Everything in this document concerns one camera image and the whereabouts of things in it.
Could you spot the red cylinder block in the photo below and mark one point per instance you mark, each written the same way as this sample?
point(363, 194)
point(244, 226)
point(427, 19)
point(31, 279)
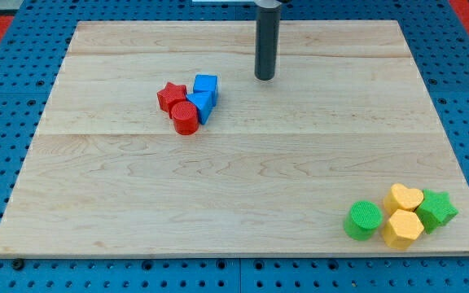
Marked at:
point(185, 118)

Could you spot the yellow heart block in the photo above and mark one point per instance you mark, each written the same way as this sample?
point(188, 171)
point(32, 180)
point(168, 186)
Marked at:
point(400, 197)

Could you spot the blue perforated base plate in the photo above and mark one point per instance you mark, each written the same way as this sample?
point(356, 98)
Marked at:
point(30, 56)

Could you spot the blue cube block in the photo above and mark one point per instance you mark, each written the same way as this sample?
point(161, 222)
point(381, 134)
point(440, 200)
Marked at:
point(203, 83)

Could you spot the blue triangle block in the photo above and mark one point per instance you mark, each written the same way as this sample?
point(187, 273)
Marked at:
point(204, 104)

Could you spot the green star block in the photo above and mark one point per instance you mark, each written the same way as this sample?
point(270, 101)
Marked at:
point(436, 210)

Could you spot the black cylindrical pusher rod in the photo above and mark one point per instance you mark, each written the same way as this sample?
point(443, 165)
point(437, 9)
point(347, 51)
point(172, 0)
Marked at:
point(268, 14)

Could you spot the green cylinder block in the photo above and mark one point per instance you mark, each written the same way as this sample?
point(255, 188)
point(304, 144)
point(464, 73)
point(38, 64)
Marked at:
point(362, 220)

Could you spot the red star block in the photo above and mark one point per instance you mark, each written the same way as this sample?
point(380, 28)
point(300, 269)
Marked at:
point(170, 95)

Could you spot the wooden board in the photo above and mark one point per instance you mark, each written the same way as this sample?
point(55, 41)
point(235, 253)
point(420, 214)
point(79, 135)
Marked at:
point(272, 173)

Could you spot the yellow hexagon block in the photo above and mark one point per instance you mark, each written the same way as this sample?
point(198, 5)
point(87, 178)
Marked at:
point(402, 229)

